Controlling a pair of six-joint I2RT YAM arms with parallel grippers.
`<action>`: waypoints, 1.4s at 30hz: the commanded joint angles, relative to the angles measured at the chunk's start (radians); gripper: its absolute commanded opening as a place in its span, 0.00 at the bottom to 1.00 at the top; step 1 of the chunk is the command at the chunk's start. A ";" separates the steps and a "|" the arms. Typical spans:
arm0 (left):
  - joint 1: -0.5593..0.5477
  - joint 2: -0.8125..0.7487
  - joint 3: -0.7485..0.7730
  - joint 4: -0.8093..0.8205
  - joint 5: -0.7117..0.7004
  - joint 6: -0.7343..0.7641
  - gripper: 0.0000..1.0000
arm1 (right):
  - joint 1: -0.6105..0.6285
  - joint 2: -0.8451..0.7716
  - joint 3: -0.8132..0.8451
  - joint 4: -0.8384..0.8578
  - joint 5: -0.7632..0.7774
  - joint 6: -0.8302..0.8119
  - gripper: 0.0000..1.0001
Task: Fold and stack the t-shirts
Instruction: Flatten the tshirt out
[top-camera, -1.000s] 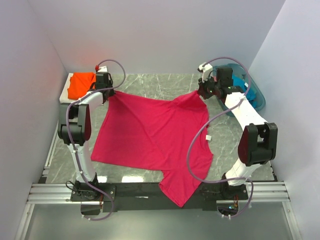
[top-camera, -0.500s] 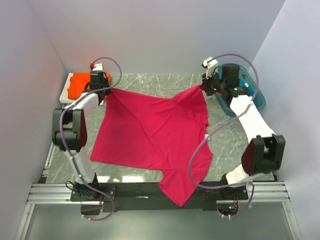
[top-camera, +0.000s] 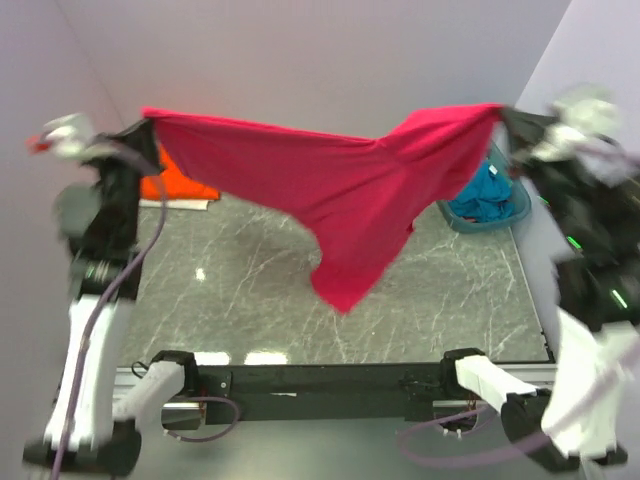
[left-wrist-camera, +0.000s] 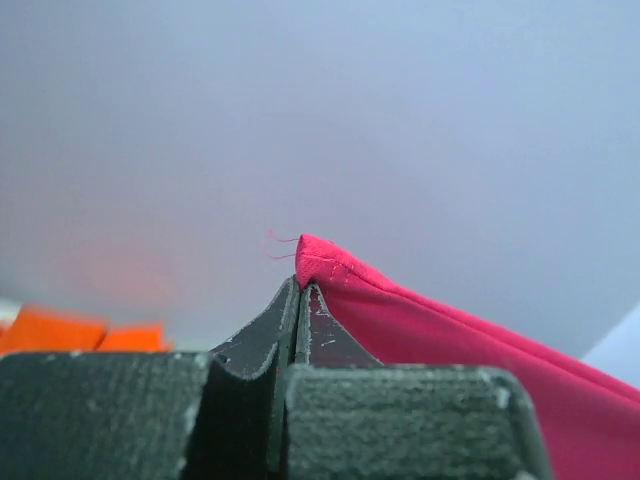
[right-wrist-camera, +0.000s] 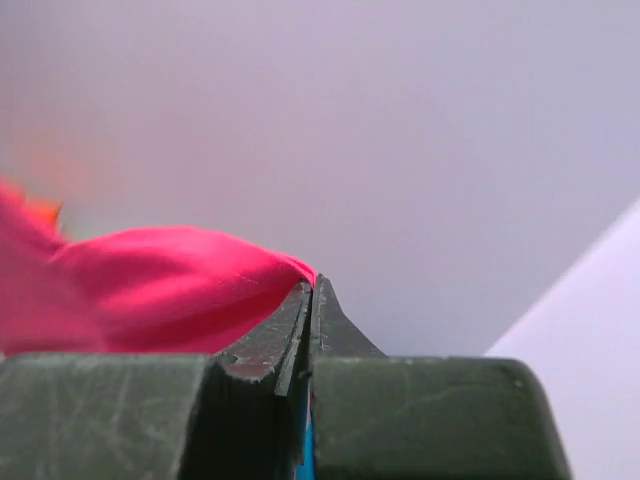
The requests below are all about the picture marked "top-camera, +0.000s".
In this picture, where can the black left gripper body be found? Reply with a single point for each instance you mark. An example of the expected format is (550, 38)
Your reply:
(121, 172)

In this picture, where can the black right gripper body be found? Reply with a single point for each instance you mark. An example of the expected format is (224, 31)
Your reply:
(533, 133)

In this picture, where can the pink t shirt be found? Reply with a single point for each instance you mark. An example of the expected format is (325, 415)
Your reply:
(358, 196)

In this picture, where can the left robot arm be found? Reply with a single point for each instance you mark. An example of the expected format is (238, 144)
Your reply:
(90, 432)

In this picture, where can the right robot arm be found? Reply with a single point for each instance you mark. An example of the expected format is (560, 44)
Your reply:
(590, 186)

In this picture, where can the teal plastic basket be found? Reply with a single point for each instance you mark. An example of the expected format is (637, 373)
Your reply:
(519, 197)

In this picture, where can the orange folded t shirt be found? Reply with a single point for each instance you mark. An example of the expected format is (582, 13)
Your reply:
(178, 186)

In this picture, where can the blue t shirt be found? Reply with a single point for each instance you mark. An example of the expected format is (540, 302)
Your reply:
(485, 199)

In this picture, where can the white foam pad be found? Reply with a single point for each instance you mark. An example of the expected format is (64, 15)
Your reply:
(195, 205)

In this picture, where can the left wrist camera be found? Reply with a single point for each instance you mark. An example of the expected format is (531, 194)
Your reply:
(67, 137)

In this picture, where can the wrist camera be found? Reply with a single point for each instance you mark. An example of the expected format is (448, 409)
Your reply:
(67, 137)
(582, 114)

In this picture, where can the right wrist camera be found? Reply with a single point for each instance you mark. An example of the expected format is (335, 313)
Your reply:
(582, 114)

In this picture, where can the aluminium frame rail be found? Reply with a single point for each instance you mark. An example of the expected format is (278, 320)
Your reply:
(161, 384)

